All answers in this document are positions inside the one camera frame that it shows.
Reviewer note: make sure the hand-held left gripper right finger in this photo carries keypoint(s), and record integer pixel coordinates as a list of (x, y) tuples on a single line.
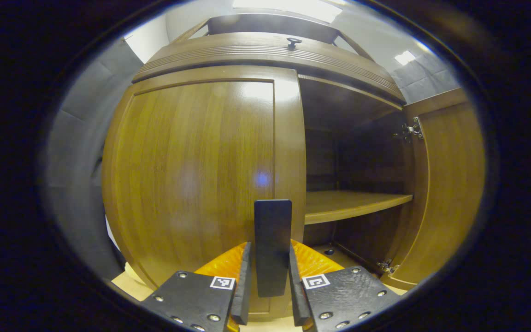
[(353, 295)]

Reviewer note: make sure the wooden drawer with black knob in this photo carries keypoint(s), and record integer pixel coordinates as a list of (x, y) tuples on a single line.
[(247, 55)]

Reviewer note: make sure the large ceiling light panel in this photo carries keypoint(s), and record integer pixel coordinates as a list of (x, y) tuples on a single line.
[(293, 7)]

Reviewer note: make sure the small ceiling light panel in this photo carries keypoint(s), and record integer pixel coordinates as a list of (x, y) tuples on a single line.
[(404, 57)]

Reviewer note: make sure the wooden double-door shoe cabinet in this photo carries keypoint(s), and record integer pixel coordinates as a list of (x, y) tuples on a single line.
[(353, 152)]

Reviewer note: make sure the wooden inner cabinet shelf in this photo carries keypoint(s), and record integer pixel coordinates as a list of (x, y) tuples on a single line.
[(344, 205)]

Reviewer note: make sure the wooden cabinet door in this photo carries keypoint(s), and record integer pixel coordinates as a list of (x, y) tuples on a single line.
[(454, 184), (191, 170)]

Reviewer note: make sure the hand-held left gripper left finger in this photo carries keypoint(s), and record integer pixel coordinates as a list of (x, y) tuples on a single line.
[(191, 299)]

